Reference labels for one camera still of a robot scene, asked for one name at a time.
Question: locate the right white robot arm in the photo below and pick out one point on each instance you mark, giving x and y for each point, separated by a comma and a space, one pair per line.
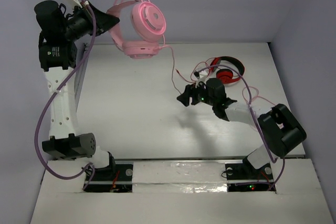
279, 129

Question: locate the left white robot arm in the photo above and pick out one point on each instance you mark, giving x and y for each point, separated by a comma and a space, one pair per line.
57, 57

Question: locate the pink headphones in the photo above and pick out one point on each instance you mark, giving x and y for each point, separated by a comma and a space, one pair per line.
149, 23

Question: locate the red black headphones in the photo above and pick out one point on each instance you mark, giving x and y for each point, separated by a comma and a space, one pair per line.
226, 76

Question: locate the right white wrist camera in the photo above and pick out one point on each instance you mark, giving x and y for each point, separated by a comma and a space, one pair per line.
201, 77

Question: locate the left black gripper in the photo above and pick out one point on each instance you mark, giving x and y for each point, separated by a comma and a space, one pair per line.
92, 18

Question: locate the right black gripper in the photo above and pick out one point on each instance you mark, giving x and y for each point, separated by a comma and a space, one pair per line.
190, 91

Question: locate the silver foil tape strip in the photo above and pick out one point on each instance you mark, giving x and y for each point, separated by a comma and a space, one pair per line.
178, 177

